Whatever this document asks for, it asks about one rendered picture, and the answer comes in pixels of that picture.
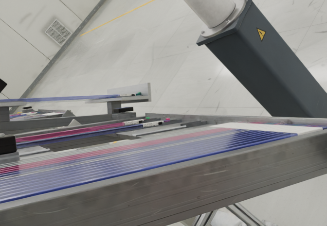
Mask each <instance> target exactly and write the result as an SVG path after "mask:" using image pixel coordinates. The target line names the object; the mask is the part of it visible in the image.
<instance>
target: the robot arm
mask: <svg viewBox="0 0 327 226"><path fill-rule="evenodd" d="M184 1H185V2H186V4H187V5H188V6H189V7H190V8H191V9H192V10H193V11H194V12H195V13H196V15H197V16H198V17H199V18H200V19H201V20H202V21H203V22H204V23H203V25H202V27H201V30H200V34H201V35H202V36H203V37H204V38H211V37H214V36H216V35H218V34H220V33H221V32H223V31H224V30H225V29H227V28H228V27H229V26H230V25H231V24H232V23H233V22H234V21H235V20H236V19H237V18H238V17H239V16H240V14H241V13H242V11H243V9H244V7H245V5H246V0H184Z"/></svg>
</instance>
